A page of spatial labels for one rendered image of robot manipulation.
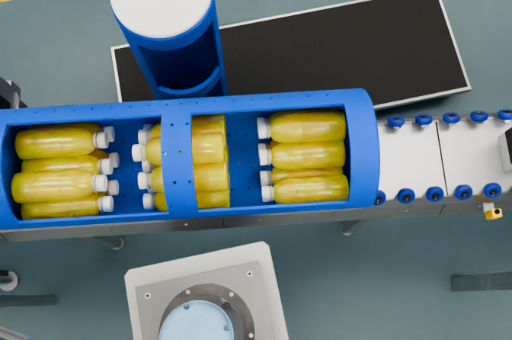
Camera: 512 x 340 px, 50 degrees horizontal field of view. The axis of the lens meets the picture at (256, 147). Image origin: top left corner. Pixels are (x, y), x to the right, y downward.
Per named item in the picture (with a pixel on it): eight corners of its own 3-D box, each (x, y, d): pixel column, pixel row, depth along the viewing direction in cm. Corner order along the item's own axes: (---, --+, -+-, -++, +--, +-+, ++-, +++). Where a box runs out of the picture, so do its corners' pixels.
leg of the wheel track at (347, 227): (353, 235, 235) (388, 213, 174) (340, 235, 235) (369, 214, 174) (352, 221, 236) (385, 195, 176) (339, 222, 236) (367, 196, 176)
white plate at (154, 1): (88, -9, 149) (89, -7, 150) (158, 56, 144) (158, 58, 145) (162, -73, 154) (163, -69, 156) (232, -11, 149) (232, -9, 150)
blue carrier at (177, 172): (363, 217, 141) (388, 190, 114) (20, 238, 140) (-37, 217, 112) (350, 114, 150) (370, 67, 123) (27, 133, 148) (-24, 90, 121)
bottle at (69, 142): (13, 129, 127) (94, 124, 127) (26, 130, 134) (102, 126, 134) (15, 159, 127) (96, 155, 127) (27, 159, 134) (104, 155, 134)
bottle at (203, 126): (223, 119, 127) (142, 123, 127) (225, 149, 128) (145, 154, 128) (224, 117, 134) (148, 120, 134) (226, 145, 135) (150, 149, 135)
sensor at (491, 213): (495, 219, 147) (504, 216, 142) (484, 219, 147) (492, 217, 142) (491, 190, 149) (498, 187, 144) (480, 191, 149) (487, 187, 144)
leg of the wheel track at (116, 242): (123, 249, 233) (77, 232, 173) (110, 250, 233) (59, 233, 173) (123, 235, 235) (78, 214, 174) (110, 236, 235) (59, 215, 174)
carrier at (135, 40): (148, 102, 235) (194, 147, 230) (88, -7, 150) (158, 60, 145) (196, 59, 240) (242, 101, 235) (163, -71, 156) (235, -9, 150)
